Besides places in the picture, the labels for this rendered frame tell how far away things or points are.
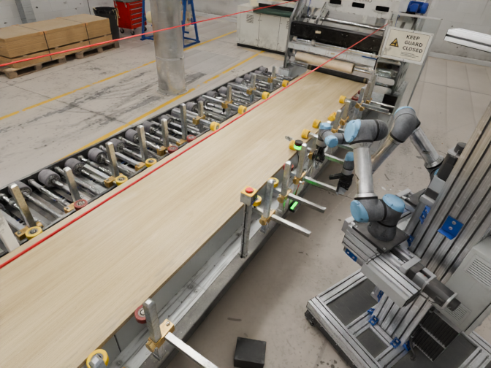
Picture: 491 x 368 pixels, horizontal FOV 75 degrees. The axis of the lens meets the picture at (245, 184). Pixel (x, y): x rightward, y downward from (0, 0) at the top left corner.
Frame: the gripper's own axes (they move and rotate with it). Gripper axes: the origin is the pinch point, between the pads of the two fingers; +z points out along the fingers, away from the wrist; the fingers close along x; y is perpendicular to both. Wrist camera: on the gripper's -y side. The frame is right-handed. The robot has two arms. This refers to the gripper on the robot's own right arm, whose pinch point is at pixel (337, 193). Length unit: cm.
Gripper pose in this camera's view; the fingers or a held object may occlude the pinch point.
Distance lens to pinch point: 248.7
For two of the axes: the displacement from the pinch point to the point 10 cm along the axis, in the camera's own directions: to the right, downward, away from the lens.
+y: 8.4, 3.7, -3.9
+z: -0.6, 7.9, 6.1
